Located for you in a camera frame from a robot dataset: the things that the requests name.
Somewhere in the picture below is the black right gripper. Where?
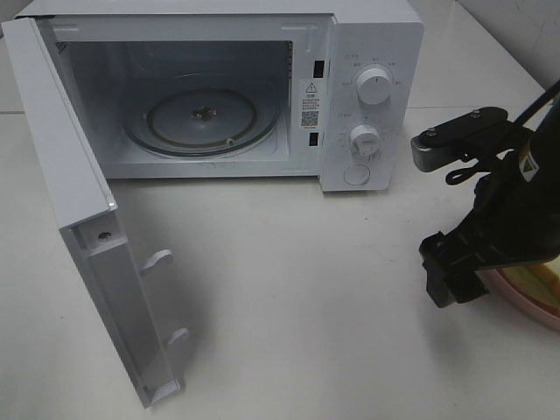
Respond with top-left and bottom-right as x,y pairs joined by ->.
419,129 -> 559,308

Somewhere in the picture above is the pink round plate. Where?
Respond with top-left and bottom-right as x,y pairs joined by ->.
480,268 -> 559,332

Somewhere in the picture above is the white bread sandwich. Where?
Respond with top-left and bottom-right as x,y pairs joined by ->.
500,257 -> 559,317

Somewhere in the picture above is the round door release button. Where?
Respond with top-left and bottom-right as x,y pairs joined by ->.
344,164 -> 371,186

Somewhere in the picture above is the white microwave door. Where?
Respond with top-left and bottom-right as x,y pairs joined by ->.
2,17 -> 188,407

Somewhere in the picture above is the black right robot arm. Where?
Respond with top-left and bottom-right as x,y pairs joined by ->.
410,84 -> 559,308

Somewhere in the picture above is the white lower timer knob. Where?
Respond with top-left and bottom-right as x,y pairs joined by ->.
349,124 -> 381,158

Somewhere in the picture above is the white upper power knob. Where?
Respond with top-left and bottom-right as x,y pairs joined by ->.
355,64 -> 393,106

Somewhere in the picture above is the white microwave oven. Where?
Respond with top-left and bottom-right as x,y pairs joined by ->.
3,1 -> 424,193

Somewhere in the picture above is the glass microwave turntable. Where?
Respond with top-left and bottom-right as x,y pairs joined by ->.
122,87 -> 279,158

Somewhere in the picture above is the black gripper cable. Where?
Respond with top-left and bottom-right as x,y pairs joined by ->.
444,146 -> 522,187

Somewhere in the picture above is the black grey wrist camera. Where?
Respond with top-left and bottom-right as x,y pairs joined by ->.
410,107 -> 512,172

